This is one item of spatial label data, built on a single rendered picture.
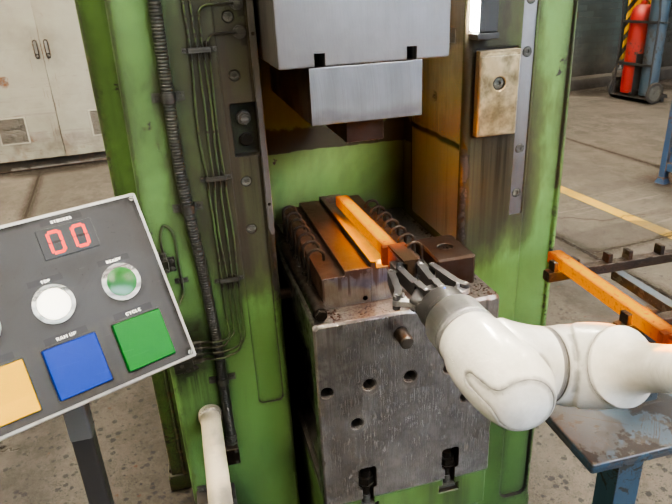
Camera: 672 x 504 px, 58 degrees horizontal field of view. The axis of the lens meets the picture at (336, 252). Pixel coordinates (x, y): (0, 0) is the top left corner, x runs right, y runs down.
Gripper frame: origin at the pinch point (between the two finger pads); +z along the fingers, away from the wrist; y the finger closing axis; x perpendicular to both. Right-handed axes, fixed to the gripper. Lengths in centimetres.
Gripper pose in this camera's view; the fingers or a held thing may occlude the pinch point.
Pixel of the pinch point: (402, 262)
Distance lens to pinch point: 106.5
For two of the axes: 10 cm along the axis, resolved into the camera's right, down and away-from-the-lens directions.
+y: 9.7, -1.5, 2.2
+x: -0.4, -9.1, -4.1
